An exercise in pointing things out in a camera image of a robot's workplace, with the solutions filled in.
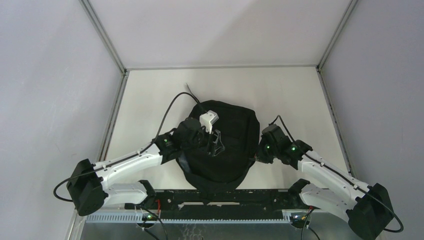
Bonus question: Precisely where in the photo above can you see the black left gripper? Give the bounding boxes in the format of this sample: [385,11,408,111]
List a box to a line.
[182,122,225,157]

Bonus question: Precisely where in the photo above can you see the black student backpack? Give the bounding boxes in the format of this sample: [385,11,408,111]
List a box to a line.
[176,100,260,201]

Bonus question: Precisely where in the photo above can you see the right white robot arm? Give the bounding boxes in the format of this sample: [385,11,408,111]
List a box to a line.
[256,132,395,240]

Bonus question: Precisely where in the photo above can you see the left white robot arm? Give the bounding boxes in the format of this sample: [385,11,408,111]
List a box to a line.
[66,118,225,217]

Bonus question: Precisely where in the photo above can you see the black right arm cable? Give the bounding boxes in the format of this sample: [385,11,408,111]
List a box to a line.
[269,114,405,240]

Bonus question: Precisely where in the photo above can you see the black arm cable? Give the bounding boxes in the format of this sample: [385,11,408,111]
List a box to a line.
[269,114,405,240]
[52,92,208,240]

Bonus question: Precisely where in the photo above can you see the black front mounting rail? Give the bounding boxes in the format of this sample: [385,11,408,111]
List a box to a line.
[124,188,322,221]

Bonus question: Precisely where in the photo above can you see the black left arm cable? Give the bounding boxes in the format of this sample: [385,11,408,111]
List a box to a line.
[52,92,208,240]

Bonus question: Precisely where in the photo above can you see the aluminium cell frame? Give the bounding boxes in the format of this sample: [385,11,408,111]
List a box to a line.
[64,0,387,240]

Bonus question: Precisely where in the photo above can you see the white slotted cable duct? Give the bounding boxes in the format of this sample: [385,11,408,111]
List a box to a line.
[85,212,292,224]

